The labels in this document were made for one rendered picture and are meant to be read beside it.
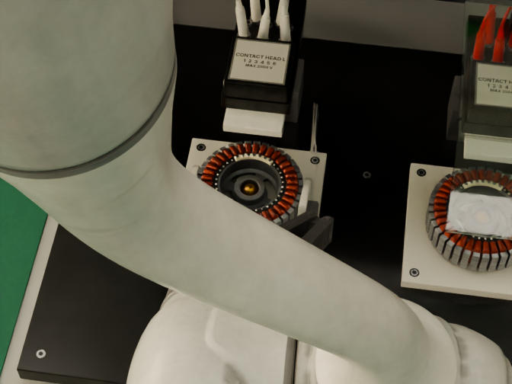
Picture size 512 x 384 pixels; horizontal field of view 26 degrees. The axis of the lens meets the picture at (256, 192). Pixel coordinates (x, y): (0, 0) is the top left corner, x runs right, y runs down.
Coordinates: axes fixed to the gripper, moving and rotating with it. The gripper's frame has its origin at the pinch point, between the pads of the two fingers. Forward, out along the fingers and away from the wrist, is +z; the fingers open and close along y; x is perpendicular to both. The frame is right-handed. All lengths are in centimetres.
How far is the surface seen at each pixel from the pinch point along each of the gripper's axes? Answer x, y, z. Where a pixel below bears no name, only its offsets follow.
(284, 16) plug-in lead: 17.8, 1.9, 4.7
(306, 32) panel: 10.0, 3.2, 23.3
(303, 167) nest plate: 0.7, 5.2, 5.8
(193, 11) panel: 11.5, -10.4, 22.5
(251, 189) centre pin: 0.5, 0.3, -0.3
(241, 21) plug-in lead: 16.7, -2.5, 5.1
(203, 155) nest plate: 0.7, -5.9, 5.8
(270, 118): 8.7, 1.7, -0.2
